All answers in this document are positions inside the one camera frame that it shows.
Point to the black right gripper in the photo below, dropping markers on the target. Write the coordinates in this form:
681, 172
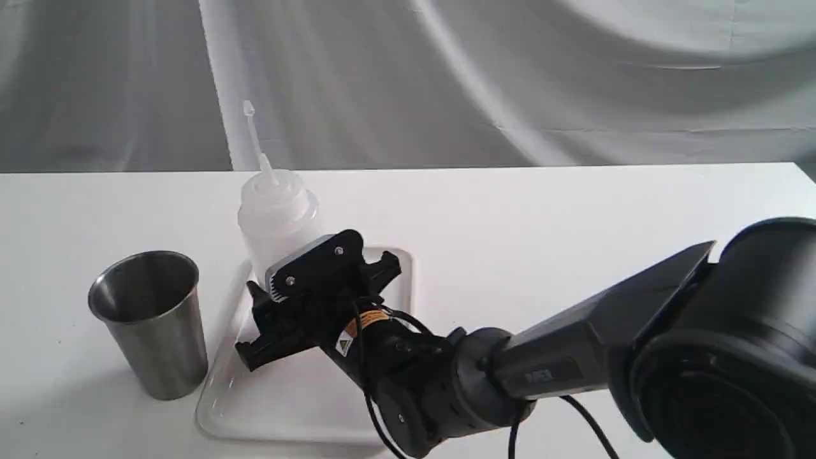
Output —
312, 310

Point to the grey backdrop cloth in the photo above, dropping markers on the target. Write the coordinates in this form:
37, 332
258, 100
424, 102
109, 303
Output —
342, 85

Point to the white plastic tray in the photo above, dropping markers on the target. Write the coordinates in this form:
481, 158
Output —
303, 398

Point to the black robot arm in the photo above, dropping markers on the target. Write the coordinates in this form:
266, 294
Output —
711, 360

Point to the translucent squeeze bottle amber liquid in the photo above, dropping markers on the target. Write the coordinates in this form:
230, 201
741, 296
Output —
278, 213

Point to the stainless steel cup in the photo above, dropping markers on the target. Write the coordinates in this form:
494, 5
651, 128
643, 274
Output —
149, 303

